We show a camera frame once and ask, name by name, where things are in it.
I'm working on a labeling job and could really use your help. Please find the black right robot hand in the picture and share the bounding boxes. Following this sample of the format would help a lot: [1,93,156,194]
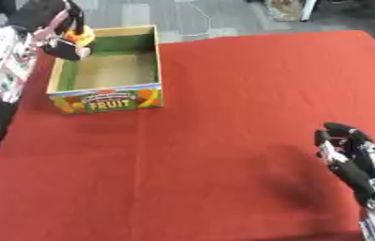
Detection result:
[313,121,375,209]

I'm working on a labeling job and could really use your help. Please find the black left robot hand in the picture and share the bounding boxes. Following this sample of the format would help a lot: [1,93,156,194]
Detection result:
[0,0,97,62]

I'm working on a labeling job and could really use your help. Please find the orange and yellow toy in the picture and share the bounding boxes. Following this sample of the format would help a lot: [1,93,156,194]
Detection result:
[63,24,97,47]

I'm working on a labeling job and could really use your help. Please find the cardboard box with green inside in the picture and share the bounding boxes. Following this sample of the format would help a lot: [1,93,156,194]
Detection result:
[45,24,167,115]

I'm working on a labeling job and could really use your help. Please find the tan bag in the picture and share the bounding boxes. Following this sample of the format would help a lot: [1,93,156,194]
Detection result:
[263,0,308,23]

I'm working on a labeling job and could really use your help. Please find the white cable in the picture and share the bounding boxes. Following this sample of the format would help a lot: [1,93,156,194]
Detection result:
[179,0,220,34]

